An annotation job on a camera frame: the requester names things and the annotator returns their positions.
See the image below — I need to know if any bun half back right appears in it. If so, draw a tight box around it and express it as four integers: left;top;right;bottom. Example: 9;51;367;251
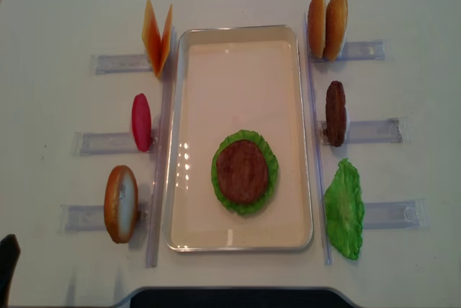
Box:
323;0;348;61

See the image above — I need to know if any green lettuce leaf on tray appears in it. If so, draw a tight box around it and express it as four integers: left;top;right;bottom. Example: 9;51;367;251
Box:
211;130;279;215

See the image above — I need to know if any clear acrylic right rack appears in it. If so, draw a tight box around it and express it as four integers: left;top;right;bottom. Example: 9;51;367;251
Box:
303;28;429;265

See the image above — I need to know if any white rectangular tray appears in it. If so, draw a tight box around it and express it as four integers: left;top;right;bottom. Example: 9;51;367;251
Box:
162;25;313;253

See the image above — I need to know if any orange cheese slice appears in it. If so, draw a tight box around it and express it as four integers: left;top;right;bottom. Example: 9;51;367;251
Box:
157;5;173;79
142;0;161;79

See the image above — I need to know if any green lettuce leaf standing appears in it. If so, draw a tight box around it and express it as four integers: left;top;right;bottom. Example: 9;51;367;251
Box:
324;158;364;261

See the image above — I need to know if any brown meat patty standing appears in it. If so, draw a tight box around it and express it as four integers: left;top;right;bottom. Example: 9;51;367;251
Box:
326;81;347;147

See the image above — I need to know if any black chair back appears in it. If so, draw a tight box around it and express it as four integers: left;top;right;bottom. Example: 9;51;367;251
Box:
0;234;21;307

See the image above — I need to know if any clear acrylic rack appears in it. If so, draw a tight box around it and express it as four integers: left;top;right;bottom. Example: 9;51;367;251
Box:
59;30;178;268
303;28;429;265

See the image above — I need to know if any clear acrylic left rack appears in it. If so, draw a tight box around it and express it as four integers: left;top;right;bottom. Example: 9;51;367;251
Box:
59;30;178;268

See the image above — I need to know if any bun half back left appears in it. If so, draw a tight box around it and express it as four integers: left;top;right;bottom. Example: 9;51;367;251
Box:
307;0;326;59

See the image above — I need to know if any red tomato slice standing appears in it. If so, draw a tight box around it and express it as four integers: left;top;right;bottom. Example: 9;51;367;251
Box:
131;94;151;152

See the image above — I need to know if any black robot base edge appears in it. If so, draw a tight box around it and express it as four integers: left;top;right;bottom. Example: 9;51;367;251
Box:
130;288;353;308

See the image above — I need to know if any brown meat patty on tray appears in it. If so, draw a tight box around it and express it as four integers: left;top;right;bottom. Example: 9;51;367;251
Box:
216;140;269;205

